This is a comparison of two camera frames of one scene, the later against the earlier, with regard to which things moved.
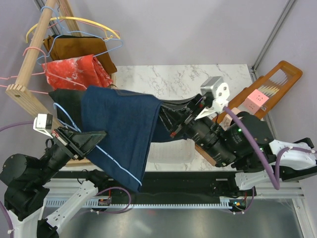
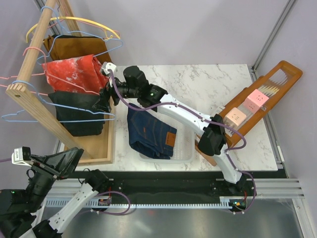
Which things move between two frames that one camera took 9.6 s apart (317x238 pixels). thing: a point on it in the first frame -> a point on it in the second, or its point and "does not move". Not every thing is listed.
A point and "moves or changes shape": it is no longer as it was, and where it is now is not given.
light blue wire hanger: x=75 y=127 -> x=3 y=116
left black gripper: x=79 y=144 -> x=55 y=164
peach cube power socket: x=227 y=119 does not move
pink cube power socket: x=253 y=102 does not move
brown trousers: x=61 y=47 does not move
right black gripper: x=170 y=121 -> x=102 y=103
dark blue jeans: x=131 y=122 moves or changes shape
